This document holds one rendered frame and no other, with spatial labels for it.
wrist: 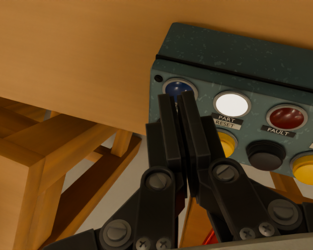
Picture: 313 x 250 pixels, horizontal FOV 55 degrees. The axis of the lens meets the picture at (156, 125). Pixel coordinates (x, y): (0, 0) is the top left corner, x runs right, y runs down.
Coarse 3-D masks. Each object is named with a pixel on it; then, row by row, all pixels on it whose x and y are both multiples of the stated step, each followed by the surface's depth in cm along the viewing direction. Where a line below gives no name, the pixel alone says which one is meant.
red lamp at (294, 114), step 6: (282, 108) 19; (288, 108) 18; (276, 114) 19; (282, 114) 19; (288, 114) 19; (294, 114) 18; (300, 114) 18; (270, 120) 20; (276, 120) 19; (282, 120) 19; (288, 120) 19; (294, 120) 19; (300, 120) 19; (276, 126) 20; (282, 126) 20; (288, 126) 19; (294, 126) 19
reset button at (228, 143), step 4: (220, 132) 22; (220, 136) 22; (224, 136) 22; (228, 136) 22; (224, 140) 22; (228, 140) 22; (232, 140) 22; (224, 144) 21; (228, 144) 21; (232, 144) 22; (224, 148) 22; (228, 148) 22; (232, 148) 22; (228, 152) 22; (232, 152) 22; (228, 156) 22
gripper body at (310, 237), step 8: (312, 232) 8; (248, 240) 8; (256, 240) 8; (264, 240) 8; (272, 240) 8; (280, 240) 8; (288, 240) 8; (296, 240) 8; (304, 240) 8; (312, 240) 8; (184, 248) 8; (192, 248) 8; (200, 248) 8; (208, 248) 8; (216, 248) 8; (224, 248) 8; (232, 248) 8; (240, 248) 8; (248, 248) 8; (256, 248) 8; (264, 248) 8; (272, 248) 8; (280, 248) 8; (288, 248) 8; (296, 248) 8; (304, 248) 8; (312, 248) 8
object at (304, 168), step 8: (296, 160) 22; (304, 160) 21; (312, 160) 21; (296, 168) 22; (304, 168) 21; (312, 168) 21; (296, 176) 22; (304, 176) 21; (312, 176) 21; (312, 184) 22
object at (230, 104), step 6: (222, 96) 19; (228, 96) 19; (234, 96) 19; (222, 102) 19; (228, 102) 19; (234, 102) 19; (240, 102) 19; (222, 108) 20; (228, 108) 20; (234, 108) 19; (240, 108) 19; (246, 108) 19; (228, 114) 20; (234, 114) 20; (240, 114) 20
